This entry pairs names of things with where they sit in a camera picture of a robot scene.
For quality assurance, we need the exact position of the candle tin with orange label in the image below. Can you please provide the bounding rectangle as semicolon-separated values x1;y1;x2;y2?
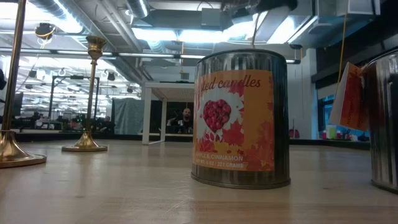
190;49;292;190

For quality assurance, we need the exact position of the short brass candlestick holder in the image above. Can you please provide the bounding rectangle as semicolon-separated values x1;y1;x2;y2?
61;35;108;152

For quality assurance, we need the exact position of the tall brass candlestick holder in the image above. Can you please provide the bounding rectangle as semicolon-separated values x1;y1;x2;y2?
0;0;47;169

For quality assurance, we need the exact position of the silver ribbed candle tin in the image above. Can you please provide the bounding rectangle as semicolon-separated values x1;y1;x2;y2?
360;48;398;195

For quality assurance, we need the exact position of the seated person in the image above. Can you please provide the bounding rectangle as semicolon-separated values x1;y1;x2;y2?
178;108;194;134

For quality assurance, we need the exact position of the small white shelf table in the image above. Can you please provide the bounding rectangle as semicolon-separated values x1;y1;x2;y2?
141;82;195;146

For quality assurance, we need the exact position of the grey cloth cover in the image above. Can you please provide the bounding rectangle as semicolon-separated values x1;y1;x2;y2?
111;98;146;136

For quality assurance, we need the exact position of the long ceiling light tube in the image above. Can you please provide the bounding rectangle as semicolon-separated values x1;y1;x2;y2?
0;48;301;65

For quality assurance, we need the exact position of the red object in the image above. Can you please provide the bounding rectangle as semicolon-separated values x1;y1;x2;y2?
288;119;301;139

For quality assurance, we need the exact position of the green cup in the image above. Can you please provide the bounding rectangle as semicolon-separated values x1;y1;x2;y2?
325;124;338;140

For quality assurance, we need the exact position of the orange white paper tag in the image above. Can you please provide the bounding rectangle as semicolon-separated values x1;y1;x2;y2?
328;62;370;132

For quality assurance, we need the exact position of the dark computer monitor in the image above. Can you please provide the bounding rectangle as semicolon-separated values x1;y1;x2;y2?
12;92;24;118

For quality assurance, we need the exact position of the thin brown hanging cord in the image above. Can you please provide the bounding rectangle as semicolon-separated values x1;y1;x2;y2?
251;12;261;49

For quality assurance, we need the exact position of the round silver air duct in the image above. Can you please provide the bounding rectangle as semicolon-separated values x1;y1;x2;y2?
126;0;150;19

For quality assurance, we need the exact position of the black metal frame rig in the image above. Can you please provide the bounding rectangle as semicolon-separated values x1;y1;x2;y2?
48;75;100;130

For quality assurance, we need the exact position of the yellow hanging cable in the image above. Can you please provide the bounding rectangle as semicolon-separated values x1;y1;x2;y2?
335;0;349;94

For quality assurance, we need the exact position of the black ceiling device yellow cable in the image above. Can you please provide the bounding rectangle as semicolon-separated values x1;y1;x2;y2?
34;22;57;40

